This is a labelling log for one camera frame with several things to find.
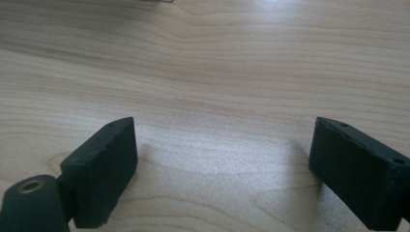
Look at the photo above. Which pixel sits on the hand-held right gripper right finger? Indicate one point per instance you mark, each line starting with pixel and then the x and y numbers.
pixel 354 174

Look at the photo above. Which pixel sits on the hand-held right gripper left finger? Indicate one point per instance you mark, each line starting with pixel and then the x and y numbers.
pixel 103 174

